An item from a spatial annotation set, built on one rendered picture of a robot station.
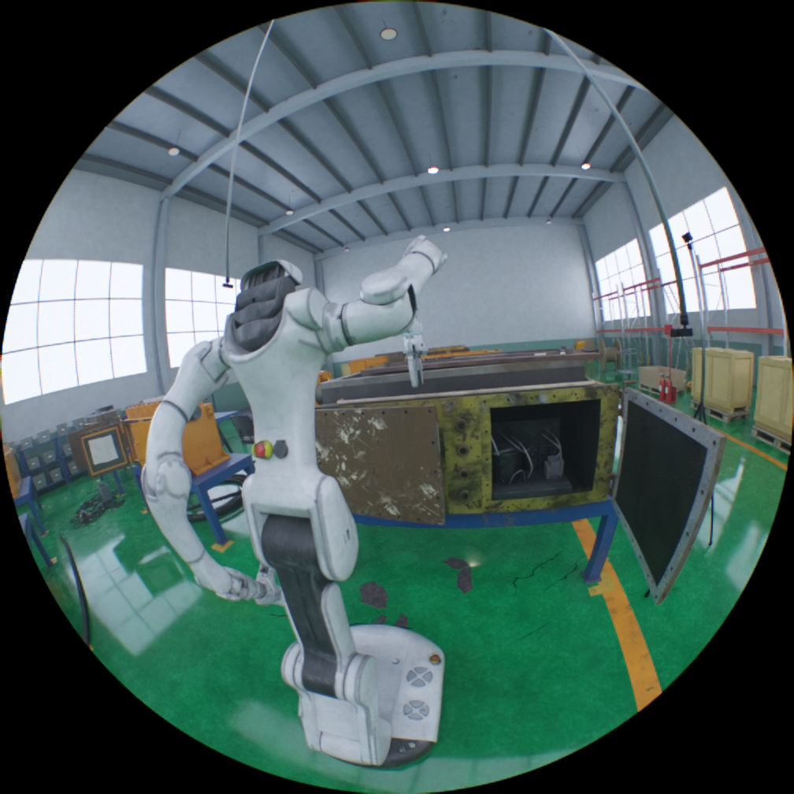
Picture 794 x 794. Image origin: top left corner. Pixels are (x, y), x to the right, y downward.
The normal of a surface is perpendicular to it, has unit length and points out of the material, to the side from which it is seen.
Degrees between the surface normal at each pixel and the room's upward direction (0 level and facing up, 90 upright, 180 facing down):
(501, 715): 0
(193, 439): 90
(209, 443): 90
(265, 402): 114
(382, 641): 68
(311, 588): 78
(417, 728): 38
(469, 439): 90
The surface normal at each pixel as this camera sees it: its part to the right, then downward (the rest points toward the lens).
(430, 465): -0.38, 0.20
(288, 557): -0.20, -0.07
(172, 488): 0.95, -0.01
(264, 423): -0.17, 0.26
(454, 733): -0.13, -0.98
